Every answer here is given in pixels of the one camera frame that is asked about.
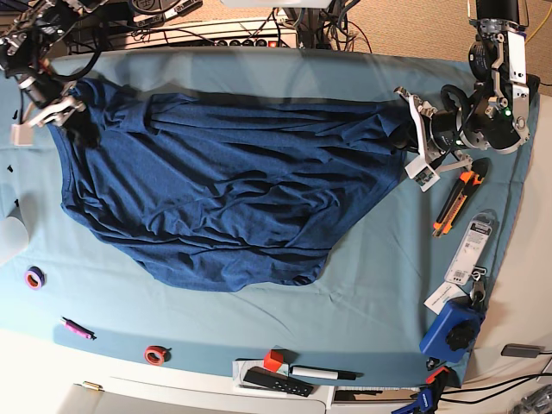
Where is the metal keys carabiner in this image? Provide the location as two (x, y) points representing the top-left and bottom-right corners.
(470, 266), (487, 309)

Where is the white paper tag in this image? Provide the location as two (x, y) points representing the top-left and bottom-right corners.
(423, 281), (467, 315)

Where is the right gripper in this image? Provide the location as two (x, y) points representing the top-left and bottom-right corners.
(18, 79), (100, 148)

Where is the grey adapter box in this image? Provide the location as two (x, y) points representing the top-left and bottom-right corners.
(500, 343), (542, 359)

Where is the blue box with knob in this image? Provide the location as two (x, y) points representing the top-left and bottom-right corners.
(419, 298), (485, 363)

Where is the orange black utility knife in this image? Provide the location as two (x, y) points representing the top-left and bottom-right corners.
(432, 158), (491, 238)

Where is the light blue table cloth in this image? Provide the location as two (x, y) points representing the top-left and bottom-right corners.
(1, 47), (531, 387)

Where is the red tape roll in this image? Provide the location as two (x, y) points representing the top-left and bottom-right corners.
(144, 345), (172, 367)

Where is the blue t-shirt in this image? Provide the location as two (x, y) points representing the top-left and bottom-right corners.
(49, 78), (412, 292)

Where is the power strip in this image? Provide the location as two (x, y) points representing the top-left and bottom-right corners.
(111, 17), (298, 49)

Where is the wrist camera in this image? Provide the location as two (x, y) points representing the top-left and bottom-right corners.
(10, 123), (34, 147)
(405, 156), (440, 192)

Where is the packaged tool blister card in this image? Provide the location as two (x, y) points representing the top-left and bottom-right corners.
(444, 210), (497, 286)

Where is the pink marker pen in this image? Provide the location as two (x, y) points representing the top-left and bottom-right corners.
(60, 317), (96, 341)

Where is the black remote control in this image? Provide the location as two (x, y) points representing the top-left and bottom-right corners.
(243, 367), (314, 397)

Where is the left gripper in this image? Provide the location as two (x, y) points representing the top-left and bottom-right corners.
(388, 85), (473, 172)

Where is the red cube block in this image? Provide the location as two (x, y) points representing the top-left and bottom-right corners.
(263, 349), (285, 373)

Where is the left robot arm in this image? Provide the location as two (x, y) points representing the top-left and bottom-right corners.
(395, 1), (539, 184)

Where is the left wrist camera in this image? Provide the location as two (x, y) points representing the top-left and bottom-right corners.
(405, 156), (440, 192)

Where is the white black marker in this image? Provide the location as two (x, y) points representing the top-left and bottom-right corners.
(289, 366), (359, 380)

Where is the white translucent cup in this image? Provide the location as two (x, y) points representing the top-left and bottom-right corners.
(0, 216), (29, 265)

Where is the blue orange bottom clamp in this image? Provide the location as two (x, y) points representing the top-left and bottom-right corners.
(392, 367), (451, 414)

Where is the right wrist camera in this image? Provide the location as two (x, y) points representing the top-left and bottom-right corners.
(10, 123), (34, 147)

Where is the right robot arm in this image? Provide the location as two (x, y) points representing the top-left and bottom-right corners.
(1, 1), (107, 147)

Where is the purple tape roll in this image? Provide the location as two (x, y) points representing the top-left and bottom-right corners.
(24, 267), (46, 290)

